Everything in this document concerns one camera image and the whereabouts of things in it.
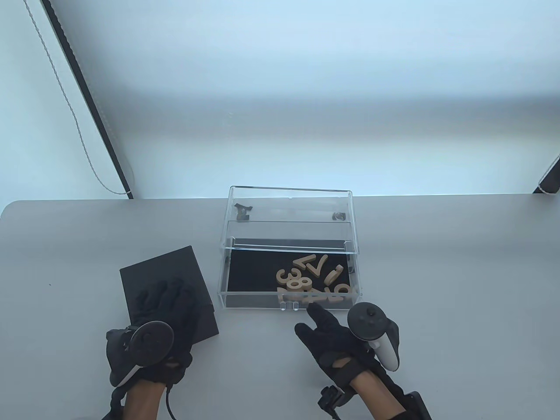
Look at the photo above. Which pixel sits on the person's left hand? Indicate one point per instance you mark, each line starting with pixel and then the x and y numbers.
pixel 175 306

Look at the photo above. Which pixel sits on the dark hand controller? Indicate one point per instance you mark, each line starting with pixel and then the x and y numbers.
pixel 148 341
pixel 367 321

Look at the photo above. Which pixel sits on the dark right hand controller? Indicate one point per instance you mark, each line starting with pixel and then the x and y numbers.
pixel 367 321

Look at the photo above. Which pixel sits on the clear acrylic drawer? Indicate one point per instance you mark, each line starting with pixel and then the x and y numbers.
pixel 249 302

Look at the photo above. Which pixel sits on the clear acrylic drawer case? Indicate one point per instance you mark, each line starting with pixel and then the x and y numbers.
pixel 288 201

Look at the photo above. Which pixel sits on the person's right hand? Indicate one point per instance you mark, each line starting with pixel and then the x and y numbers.
pixel 332 345

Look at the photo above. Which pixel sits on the black felt drawer liner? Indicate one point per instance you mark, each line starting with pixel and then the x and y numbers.
pixel 249 271

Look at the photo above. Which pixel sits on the small dark bracket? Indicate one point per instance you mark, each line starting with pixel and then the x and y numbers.
pixel 243 212

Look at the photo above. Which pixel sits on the pile of wooden number blocks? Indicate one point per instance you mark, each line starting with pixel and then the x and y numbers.
pixel 306 284

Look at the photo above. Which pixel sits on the person's right forearm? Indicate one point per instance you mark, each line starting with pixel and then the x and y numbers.
pixel 376 398

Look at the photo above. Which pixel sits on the small dark knob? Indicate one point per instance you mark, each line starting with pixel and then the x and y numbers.
pixel 339 215

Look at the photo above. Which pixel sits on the black right wrist camera unit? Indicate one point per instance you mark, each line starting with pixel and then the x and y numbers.
pixel 415 407

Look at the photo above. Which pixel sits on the person's left forearm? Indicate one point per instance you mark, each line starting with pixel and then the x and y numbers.
pixel 144 402

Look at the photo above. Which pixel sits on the black box lid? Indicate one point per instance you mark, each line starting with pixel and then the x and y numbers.
pixel 162 267

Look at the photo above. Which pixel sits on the dark left hand controller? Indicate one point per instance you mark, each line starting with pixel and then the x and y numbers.
pixel 148 341

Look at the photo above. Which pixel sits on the black window frame bar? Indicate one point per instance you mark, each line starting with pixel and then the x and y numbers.
pixel 89 94

